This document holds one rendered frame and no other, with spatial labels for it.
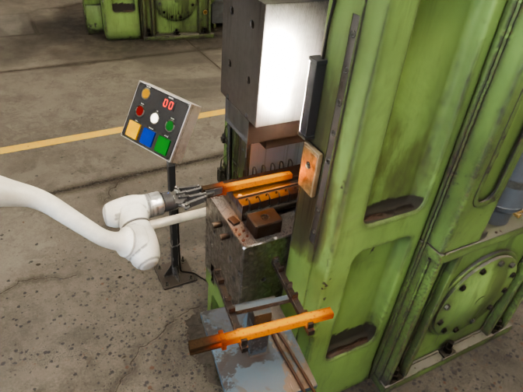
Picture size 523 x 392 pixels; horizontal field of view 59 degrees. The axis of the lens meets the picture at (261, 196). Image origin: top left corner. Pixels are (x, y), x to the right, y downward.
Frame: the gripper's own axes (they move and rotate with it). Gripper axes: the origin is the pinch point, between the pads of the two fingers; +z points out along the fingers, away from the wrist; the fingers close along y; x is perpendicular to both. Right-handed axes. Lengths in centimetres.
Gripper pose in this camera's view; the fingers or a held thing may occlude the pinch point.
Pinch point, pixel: (212, 190)
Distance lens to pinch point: 181.6
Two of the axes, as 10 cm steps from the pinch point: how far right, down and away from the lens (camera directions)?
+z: 8.9, -2.3, 4.0
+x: 0.7, -7.9, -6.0
